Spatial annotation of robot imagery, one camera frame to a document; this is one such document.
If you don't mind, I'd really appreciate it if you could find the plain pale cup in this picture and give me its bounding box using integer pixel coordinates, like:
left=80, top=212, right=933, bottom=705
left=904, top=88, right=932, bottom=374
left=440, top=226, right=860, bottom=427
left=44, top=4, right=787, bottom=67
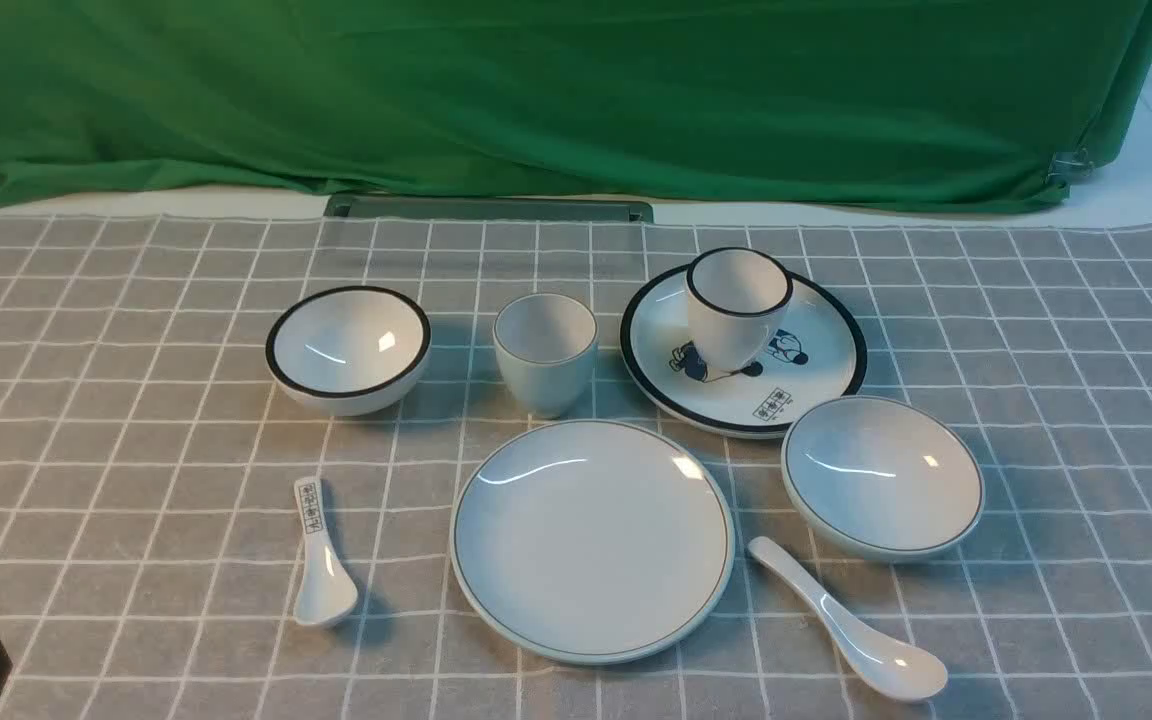
left=492, top=291, right=598, bottom=419

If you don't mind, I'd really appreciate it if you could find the plain white spoon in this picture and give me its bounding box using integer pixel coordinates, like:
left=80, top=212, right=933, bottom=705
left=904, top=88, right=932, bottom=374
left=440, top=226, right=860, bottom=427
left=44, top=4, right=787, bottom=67
left=748, top=536, right=948, bottom=703

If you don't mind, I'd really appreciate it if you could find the pale thin-rimmed bowl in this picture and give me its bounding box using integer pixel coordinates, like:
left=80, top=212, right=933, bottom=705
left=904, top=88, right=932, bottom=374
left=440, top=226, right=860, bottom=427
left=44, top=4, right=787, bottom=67
left=781, top=395, right=987, bottom=562

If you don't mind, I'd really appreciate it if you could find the grey checked tablecloth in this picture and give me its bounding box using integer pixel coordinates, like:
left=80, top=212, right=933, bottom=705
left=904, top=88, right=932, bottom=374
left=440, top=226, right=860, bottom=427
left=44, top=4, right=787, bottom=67
left=0, top=217, right=1152, bottom=719

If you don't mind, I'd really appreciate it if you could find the white spoon with pattern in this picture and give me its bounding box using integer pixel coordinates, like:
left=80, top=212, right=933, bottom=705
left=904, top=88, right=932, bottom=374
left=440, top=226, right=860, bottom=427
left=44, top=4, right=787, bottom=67
left=291, top=477, right=358, bottom=626

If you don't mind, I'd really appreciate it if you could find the black-rimmed white bowl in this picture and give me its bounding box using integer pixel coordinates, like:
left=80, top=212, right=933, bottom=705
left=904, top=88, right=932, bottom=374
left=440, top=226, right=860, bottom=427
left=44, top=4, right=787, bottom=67
left=264, top=285, right=433, bottom=416

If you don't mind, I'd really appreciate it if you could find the large pale plate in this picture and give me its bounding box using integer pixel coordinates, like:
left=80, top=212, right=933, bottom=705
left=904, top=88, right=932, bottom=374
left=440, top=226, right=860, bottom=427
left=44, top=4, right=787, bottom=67
left=449, top=420, right=737, bottom=666

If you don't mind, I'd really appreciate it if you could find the black-rimmed white cup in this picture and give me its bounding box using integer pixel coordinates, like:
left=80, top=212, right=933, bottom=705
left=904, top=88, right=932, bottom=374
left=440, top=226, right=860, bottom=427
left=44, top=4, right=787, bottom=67
left=685, top=247, right=794, bottom=373

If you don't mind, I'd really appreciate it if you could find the black-rimmed illustrated plate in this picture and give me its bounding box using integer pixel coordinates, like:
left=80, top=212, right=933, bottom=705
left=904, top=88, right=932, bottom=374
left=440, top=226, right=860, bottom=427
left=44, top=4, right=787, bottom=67
left=620, top=266, right=867, bottom=439

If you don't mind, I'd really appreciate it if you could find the green backdrop cloth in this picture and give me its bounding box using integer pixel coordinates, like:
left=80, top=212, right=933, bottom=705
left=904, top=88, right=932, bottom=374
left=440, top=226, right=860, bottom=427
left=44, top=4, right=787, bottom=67
left=0, top=1, right=1152, bottom=214

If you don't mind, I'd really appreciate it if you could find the metal clip on backdrop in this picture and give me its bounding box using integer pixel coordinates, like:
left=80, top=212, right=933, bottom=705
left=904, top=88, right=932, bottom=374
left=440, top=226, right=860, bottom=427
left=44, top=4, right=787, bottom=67
left=1047, top=147, right=1097, bottom=184

